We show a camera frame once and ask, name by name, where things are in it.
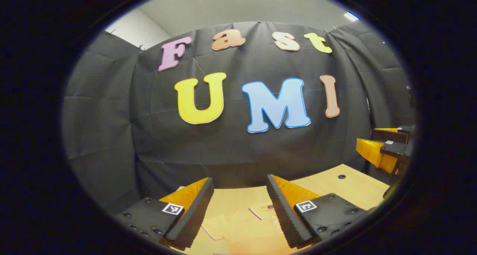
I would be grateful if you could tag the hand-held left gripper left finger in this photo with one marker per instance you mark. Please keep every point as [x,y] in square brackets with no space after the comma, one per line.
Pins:
[201,210]

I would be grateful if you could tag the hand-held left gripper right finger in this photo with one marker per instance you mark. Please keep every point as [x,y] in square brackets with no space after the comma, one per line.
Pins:
[281,214]

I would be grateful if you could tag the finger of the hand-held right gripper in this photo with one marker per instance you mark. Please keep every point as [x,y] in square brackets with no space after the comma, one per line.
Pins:
[391,135]
[374,152]

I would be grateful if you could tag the orange T-shirt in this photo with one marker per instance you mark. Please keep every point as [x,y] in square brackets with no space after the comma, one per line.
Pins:
[246,236]

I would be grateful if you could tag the ceiling light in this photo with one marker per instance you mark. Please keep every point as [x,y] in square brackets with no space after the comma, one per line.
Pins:
[351,16]

